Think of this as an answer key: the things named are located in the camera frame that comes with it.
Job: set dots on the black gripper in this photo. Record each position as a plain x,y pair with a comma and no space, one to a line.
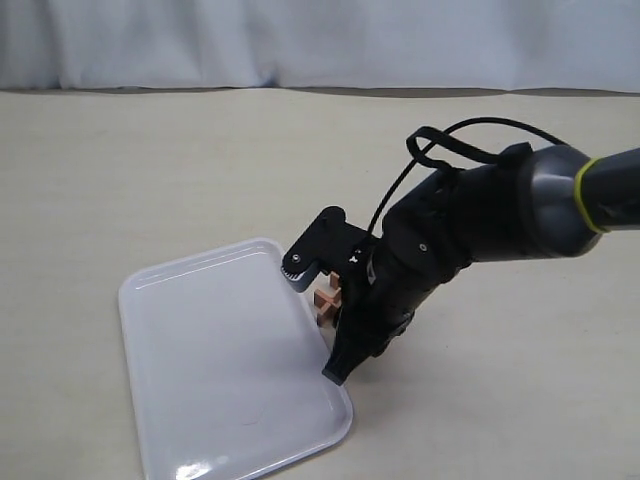
416,253

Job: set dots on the wooden notched piece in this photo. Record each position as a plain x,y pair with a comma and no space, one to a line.
327,316
326,302
335,286

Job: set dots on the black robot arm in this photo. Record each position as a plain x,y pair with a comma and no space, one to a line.
552,203

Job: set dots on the white plastic tray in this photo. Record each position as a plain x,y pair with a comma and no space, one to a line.
225,367

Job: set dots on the white backdrop cloth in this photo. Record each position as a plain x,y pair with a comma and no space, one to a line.
502,45

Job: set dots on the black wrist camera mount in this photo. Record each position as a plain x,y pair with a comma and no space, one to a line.
329,244

